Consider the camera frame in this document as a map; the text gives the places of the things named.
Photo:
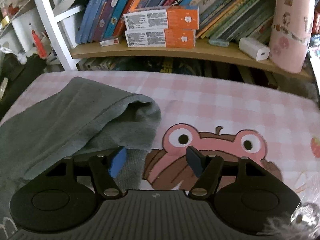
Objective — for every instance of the upper orange white box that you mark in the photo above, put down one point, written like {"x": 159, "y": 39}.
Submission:
{"x": 167, "y": 17}

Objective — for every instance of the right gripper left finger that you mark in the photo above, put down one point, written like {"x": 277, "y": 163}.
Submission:
{"x": 104, "y": 168}

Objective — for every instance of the lower orange white box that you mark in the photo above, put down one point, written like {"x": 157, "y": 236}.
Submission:
{"x": 169, "y": 38}

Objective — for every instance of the pink checked cartoon tablecloth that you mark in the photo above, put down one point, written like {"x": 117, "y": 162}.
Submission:
{"x": 278, "y": 131}

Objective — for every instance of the orange white box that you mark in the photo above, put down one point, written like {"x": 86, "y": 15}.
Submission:
{"x": 167, "y": 17}
{"x": 169, "y": 38}

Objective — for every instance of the grey sweatshirt garment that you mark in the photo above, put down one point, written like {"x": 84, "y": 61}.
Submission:
{"x": 84, "y": 117}

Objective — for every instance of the white usb charger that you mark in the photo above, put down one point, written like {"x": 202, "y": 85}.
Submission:
{"x": 254, "y": 48}

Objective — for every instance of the red tassel ornament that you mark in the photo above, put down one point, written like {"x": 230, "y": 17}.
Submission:
{"x": 38, "y": 44}

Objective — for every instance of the row of leaning books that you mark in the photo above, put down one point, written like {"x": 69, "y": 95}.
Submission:
{"x": 221, "y": 21}

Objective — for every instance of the furry keychain charm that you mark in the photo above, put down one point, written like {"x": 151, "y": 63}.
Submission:
{"x": 302, "y": 224}

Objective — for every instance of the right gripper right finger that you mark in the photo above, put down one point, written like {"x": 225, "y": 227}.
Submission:
{"x": 207, "y": 169}

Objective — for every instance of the pink cylindrical container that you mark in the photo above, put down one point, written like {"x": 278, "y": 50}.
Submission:
{"x": 291, "y": 33}

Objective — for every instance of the small red white box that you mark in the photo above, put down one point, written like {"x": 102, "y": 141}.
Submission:
{"x": 110, "y": 41}

